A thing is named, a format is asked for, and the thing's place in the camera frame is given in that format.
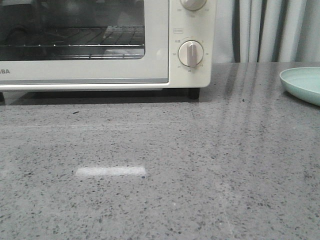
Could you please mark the upper temperature knob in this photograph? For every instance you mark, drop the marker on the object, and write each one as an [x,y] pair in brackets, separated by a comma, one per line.
[193,5]

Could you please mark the cream white toaster oven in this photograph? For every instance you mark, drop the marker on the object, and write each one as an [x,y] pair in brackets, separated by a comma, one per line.
[183,25]

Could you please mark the grey white curtain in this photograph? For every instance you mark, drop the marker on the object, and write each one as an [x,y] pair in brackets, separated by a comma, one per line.
[261,31]

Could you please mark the glass oven door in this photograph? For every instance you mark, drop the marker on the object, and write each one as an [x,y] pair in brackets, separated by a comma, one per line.
[35,15]

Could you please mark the lower timer knob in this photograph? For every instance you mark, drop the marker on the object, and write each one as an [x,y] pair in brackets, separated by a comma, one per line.
[191,53]

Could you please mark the black oven foot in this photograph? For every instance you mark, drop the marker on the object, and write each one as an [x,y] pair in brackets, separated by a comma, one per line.
[194,93]

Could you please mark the metal wire oven rack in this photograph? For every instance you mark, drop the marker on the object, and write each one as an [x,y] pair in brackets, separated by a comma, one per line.
[82,43]

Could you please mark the mint green plate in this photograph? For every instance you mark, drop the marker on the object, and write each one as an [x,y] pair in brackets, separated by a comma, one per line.
[303,83]

